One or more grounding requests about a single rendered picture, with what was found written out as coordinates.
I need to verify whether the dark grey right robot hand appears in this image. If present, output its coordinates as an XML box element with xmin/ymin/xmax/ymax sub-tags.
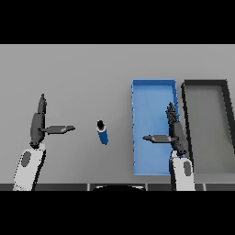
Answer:
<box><xmin>141</xmin><ymin>102</ymin><xmax>189</xmax><ymax>155</ymax></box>

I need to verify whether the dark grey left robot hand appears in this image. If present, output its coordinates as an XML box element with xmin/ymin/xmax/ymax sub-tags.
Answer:
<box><xmin>29</xmin><ymin>93</ymin><xmax>76</xmax><ymax>150</ymax></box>

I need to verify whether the blue bin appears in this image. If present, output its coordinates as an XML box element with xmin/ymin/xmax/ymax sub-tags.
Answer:
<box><xmin>131</xmin><ymin>79</ymin><xmax>181</xmax><ymax>177</ymax></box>

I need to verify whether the dark grey bin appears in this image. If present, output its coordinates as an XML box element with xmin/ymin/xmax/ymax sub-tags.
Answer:
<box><xmin>181</xmin><ymin>79</ymin><xmax>235</xmax><ymax>176</ymax></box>

